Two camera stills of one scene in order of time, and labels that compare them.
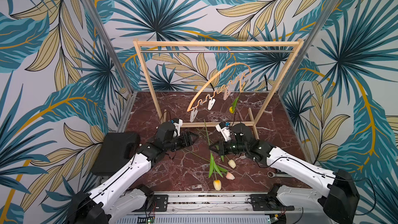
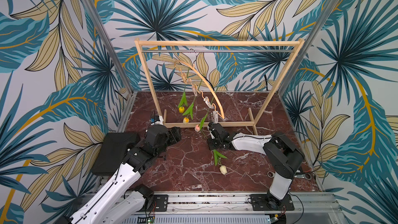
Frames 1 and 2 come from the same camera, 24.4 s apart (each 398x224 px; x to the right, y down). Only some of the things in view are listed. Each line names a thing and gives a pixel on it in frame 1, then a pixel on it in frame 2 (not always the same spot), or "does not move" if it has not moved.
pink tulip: x=229 y=176 to x=198 y=127
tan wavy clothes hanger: x=189 y=108 to x=208 y=80
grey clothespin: x=193 y=114 to x=215 y=115
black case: x=116 y=153 does not move
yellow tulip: x=231 y=109 to x=184 y=100
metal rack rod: x=216 y=51 does not move
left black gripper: x=188 y=141 to x=174 y=136
